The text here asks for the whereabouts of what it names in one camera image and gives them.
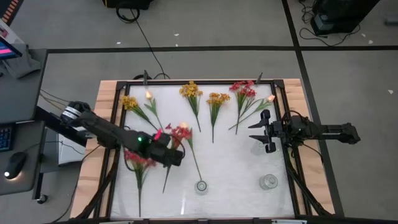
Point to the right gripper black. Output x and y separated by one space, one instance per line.
276 132

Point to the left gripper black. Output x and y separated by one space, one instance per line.
169 155

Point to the peach artificial tulip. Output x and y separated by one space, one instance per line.
184 125
262 105
148 95

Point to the clear round-bellied glass vase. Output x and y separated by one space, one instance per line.
201 186

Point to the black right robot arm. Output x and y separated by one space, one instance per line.
329 130

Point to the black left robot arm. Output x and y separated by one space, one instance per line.
105 133

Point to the clear ribbed glass vase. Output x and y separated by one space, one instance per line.
268 182

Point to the pink tape tag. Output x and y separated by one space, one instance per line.
158 134

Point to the white box under desk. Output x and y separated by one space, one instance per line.
70 152

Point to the black diagonal bar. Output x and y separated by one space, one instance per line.
51 123

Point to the black caster wheel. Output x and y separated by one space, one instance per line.
42 199

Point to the black floor equipment case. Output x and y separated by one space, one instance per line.
342 12

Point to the black computer mouse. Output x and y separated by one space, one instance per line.
15 165

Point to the black floor box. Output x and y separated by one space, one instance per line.
127 3

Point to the grey office desk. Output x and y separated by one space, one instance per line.
18 99

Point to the backlit black keyboard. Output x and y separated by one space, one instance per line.
5 138

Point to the grey cloth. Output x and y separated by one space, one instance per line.
21 65

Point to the computer monitor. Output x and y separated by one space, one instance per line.
7 49

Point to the white pink poster board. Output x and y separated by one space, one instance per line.
9 32

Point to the black orange striped panel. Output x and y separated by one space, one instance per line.
9 9

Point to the thin black frame post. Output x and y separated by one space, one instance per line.
259 77
145 77

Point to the black metal table frame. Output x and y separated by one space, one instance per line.
217 81

